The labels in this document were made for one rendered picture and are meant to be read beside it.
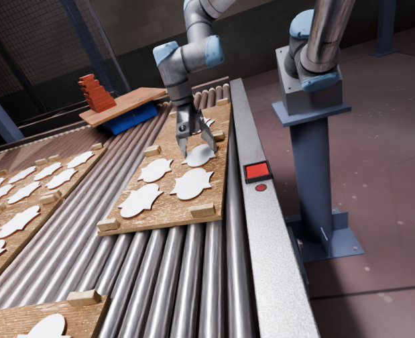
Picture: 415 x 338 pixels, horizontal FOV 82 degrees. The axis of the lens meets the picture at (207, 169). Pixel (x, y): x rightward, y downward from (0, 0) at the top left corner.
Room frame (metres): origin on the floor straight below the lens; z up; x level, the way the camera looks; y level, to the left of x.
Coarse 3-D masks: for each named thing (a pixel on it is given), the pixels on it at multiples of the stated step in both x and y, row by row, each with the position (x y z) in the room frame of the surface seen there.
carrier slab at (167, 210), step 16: (224, 144) 0.77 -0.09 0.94; (144, 160) 0.88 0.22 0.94; (176, 160) 0.78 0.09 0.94; (224, 160) 0.66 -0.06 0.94; (176, 176) 0.67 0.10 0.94; (224, 176) 0.58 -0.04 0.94; (128, 192) 0.68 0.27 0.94; (208, 192) 0.53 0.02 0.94; (224, 192) 0.52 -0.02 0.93; (160, 208) 0.54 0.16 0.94; (176, 208) 0.51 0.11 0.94; (128, 224) 0.52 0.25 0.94; (144, 224) 0.49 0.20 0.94; (160, 224) 0.47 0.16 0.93; (176, 224) 0.46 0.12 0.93
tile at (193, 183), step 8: (200, 168) 0.65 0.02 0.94; (184, 176) 0.64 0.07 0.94; (192, 176) 0.62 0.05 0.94; (200, 176) 0.61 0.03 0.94; (208, 176) 0.59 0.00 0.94; (176, 184) 0.61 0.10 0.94; (184, 184) 0.59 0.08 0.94; (192, 184) 0.58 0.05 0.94; (200, 184) 0.57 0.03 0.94; (208, 184) 0.55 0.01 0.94; (176, 192) 0.57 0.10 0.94; (184, 192) 0.55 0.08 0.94; (192, 192) 0.54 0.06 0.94; (200, 192) 0.53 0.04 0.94; (184, 200) 0.53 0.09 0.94
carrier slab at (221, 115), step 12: (216, 108) 1.20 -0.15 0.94; (228, 108) 1.13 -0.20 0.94; (168, 120) 1.28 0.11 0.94; (216, 120) 1.03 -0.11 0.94; (228, 120) 0.98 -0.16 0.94; (168, 132) 1.10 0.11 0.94; (228, 132) 0.87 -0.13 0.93; (156, 144) 1.00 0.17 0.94; (168, 144) 0.95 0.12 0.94; (192, 144) 0.87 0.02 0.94
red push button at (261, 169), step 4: (260, 164) 0.58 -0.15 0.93; (264, 164) 0.58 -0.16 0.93; (248, 168) 0.58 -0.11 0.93; (252, 168) 0.58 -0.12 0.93; (256, 168) 0.57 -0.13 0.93; (260, 168) 0.56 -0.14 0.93; (264, 168) 0.56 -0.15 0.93; (248, 172) 0.56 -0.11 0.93; (252, 172) 0.56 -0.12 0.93; (256, 172) 0.55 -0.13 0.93; (260, 172) 0.54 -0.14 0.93; (264, 172) 0.54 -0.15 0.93; (268, 172) 0.53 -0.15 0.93; (248, 176) 0.55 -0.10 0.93; (252, 176) 0.54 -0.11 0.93
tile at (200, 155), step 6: (204, 144) 0.81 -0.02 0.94; (192, 150) 0.80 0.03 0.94; (198, 150) 0.78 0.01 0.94; (204, 150) 0.76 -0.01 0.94; (210, 150) 0.75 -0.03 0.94; (186, 156) 0.77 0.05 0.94; (192, 156) 0.75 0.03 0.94; (198, 156) 0.73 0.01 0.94; (204, 156) 0.72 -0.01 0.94; (210, 156) 0.71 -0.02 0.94; (216, 156) 0.69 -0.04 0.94; (186, 162) 0.72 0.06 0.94; (192, 162) 0.71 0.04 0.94; (198, 162) 0.69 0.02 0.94; (204, 162) 0.68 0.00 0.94
